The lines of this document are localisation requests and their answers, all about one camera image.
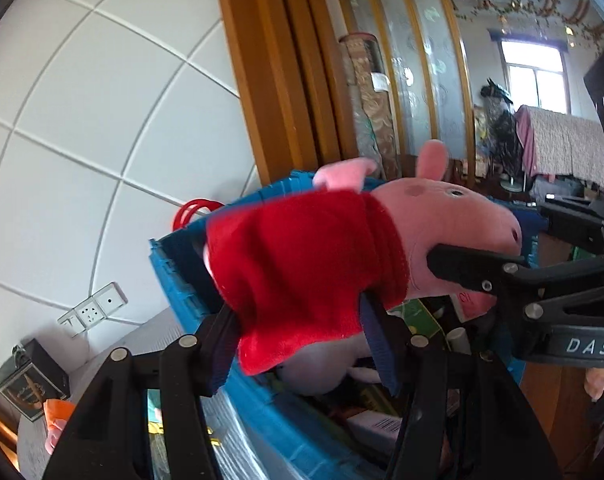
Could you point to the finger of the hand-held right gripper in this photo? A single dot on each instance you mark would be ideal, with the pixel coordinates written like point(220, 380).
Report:
point(461, 265)
point(581, 220)

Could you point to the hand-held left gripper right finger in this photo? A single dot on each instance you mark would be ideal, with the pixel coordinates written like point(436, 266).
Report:
point(382, 352)

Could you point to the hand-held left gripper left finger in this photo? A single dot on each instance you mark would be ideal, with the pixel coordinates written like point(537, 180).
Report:
point(223, 347)

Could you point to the blue plastic crate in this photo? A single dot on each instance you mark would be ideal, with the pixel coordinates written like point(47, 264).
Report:
point(282, 435)

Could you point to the pink pig plush red dress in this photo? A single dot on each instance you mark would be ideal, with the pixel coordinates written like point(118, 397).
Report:
point(302, 265)

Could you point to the grey striped desktop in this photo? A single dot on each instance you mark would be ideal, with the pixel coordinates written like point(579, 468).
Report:
point(147, 332)

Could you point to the person's right hand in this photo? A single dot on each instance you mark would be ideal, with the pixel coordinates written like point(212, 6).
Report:
point(600, 384)

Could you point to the pink paper packet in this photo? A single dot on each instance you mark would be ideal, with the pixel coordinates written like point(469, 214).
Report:
point(474, 305)

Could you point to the green packet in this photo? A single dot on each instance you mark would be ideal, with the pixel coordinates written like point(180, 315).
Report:
point(421, 317)

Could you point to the white barcode box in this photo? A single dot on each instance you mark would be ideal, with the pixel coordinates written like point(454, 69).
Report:
point(376, 425)

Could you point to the wooden cabinet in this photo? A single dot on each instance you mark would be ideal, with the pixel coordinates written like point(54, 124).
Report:
point(556, 410)

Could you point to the white cylinder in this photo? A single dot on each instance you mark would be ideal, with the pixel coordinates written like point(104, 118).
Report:
point(459, 341)

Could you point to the floral cloth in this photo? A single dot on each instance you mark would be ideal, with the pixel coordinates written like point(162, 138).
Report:
point(564, 142)

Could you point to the dark hanging clothes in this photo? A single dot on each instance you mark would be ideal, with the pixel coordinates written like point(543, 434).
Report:
point(501, 130)

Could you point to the window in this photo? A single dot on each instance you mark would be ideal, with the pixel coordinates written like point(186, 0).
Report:
point(531, 75)

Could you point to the pink pig plush orange dress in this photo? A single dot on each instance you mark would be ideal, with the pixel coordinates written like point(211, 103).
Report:
point(59, 422)

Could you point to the rolled patterned carpet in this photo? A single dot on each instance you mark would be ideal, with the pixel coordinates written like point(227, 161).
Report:
point(369, 110)

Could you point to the black gift box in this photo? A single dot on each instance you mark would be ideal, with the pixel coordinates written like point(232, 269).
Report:
point(32, 380)

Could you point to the frosted glass sliding door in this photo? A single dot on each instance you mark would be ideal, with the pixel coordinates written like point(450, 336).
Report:
point(426, 60)

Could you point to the hanging garland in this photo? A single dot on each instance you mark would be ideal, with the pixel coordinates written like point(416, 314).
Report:
point(526, 5)

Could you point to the white wall socket panel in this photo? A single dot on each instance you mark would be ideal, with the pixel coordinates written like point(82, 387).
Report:
point(93, 309)

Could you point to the wooden door frame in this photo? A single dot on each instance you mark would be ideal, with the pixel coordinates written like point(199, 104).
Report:
point(277, 60)

